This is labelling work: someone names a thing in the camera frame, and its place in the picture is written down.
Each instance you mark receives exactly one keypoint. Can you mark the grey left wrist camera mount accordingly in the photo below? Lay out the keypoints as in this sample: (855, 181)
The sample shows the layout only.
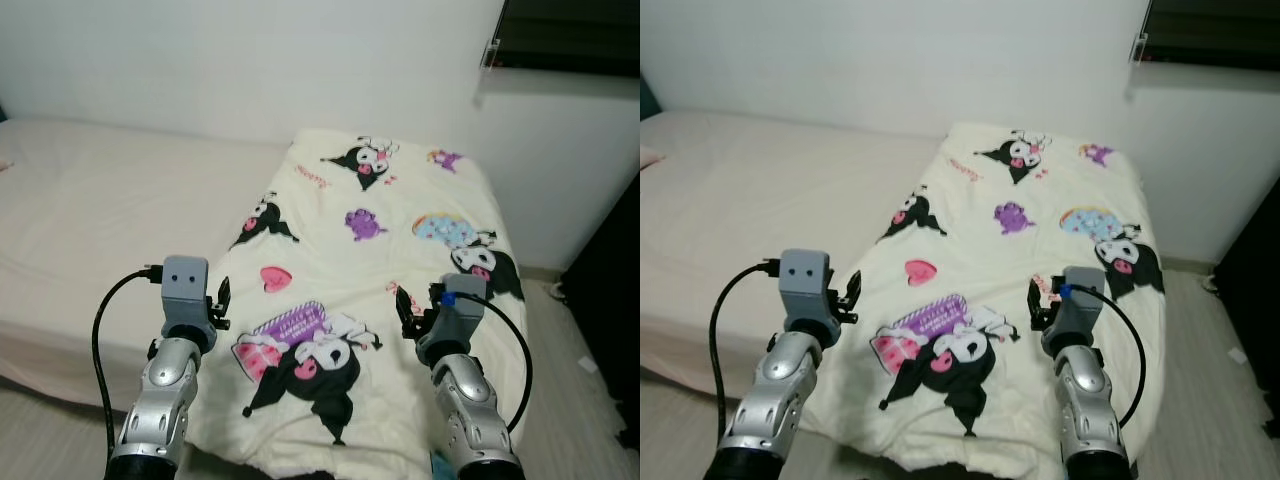
(185, 290)
(805, 283)

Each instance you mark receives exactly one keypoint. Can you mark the clear window latch bracket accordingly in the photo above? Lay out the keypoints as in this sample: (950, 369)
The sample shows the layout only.
(490, 55)
(1139, 46)

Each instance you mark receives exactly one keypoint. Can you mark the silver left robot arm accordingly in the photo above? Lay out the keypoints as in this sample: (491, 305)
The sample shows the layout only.
(165, 400)
(775, 400)

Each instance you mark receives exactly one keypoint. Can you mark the dark window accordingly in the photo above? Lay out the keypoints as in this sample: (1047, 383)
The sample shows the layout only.
(1215, 30)
(570, 35)

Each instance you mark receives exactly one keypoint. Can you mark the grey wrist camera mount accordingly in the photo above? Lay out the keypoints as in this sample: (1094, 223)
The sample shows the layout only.
(185, 290)
(805, 283)
(1078, 310)
(462, 318)

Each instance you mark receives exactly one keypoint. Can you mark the dark teal upholstered headboard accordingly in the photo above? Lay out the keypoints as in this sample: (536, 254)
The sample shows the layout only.
(647, 95)

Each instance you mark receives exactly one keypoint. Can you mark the cream cartoon print quilt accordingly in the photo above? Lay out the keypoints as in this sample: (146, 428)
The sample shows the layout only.
(1010, 250)
(340, 260)

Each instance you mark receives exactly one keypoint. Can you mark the black equipment case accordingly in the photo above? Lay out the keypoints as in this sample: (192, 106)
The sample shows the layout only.
(1255, 300)
(610, 320)

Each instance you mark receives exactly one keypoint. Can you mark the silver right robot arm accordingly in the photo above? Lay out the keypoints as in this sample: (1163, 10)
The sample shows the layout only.
(1085, 410)
(470, 410)

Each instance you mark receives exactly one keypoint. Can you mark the white paper scrap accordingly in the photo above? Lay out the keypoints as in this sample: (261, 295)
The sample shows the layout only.
(588, 365)
(1237, 355)

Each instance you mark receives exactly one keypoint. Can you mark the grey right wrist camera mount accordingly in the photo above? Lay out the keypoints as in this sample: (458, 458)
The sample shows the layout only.
(462, 318)
(1078, 310)

